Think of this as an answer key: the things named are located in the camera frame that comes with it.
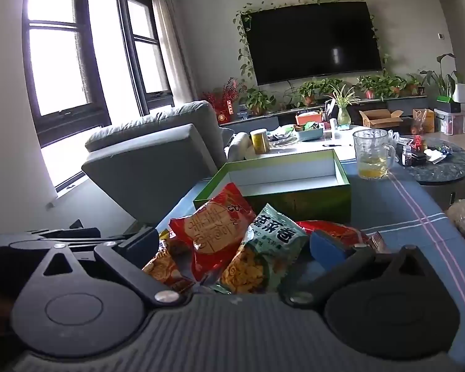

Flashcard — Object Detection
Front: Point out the plastic bag of fruit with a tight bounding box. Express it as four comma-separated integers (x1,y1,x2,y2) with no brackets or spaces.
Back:
410,109,427,135

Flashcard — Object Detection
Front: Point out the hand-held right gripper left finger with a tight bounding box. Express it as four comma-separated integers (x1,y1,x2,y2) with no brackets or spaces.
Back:
42,226,181,307

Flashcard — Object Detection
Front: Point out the clear storage box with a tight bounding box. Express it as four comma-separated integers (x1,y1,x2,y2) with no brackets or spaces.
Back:
434,108,465,135

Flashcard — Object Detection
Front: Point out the green cardboard box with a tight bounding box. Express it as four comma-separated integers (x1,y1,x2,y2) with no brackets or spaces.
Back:
193,149,352,226

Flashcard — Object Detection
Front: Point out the teal tray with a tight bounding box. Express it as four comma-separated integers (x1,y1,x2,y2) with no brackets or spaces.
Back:
294,126,326,142

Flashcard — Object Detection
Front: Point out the white cushion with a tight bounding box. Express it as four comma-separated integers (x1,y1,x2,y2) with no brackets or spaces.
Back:
225,132,253,162

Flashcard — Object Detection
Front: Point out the row of green potted plants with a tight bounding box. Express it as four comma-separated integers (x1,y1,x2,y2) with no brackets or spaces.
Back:
243,73,427,117

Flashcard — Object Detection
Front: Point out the grey armchair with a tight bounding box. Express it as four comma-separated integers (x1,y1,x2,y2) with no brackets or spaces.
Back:
81,100,238,227

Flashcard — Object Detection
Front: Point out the red snack packet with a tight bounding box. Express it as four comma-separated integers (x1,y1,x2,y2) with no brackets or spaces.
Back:
168,182,257,283
296,220,388,252

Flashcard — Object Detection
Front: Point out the yellow can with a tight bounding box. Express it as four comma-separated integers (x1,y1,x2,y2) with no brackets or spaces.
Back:
250,128,271,155

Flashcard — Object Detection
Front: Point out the dark television cabinet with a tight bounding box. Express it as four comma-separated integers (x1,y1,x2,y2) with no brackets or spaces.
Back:
219,95,430,134

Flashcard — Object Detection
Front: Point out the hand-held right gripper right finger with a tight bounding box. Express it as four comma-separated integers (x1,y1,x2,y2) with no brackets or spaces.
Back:
281,230,438,308

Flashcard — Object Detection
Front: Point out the spider plant in glass vase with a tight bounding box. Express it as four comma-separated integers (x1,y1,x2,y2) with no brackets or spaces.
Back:
325,84,360,127

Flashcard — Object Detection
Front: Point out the glass mug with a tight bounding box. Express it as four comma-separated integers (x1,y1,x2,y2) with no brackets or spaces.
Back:
352,129,397,180

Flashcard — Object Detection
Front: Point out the red flower arrangement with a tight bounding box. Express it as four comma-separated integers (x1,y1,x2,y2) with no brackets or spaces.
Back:
201,78,244,125

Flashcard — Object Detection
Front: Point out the dark framed window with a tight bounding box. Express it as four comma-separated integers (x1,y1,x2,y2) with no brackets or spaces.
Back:
21,0,176,148

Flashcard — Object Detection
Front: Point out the green snack packet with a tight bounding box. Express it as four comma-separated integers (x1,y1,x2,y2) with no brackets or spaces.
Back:
214,203,310,294

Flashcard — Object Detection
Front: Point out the tall plant in white pot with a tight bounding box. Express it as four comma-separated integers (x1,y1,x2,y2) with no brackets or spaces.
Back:
419,53,465,104

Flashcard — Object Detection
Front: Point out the trailing vine plant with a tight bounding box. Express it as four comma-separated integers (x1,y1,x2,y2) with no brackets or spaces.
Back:
232,0,390,82

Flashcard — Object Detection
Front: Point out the orange box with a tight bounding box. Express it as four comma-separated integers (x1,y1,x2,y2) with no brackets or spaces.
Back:
294,112,326,126

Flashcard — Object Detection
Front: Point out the blue striped tablecloth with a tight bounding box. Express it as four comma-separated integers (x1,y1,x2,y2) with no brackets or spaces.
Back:
155,155,465,361

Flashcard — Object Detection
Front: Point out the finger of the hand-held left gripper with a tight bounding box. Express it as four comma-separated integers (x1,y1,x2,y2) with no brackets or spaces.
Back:
0,219,103,249

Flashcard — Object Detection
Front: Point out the orange snack packet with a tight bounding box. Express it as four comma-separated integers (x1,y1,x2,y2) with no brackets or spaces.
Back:
141,229,196,293

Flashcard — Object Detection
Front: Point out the open cardboard box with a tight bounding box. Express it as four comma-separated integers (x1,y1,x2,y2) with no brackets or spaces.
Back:
358,109,406,129

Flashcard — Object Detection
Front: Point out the brown cardboard box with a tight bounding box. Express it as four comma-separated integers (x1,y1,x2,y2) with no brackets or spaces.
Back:
413,108,436,133

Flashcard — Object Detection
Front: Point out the black television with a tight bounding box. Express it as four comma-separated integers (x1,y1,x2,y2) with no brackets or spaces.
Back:
242,2,384,86

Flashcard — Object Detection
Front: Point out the beige curtain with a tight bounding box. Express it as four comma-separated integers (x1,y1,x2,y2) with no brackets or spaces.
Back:
149,0,201,106

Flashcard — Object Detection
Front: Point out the dark round table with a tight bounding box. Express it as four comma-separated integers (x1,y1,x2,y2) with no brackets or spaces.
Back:
394,135,465,212

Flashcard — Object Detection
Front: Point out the green and black box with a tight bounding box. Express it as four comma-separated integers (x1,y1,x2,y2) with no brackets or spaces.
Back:
436,95,463,113

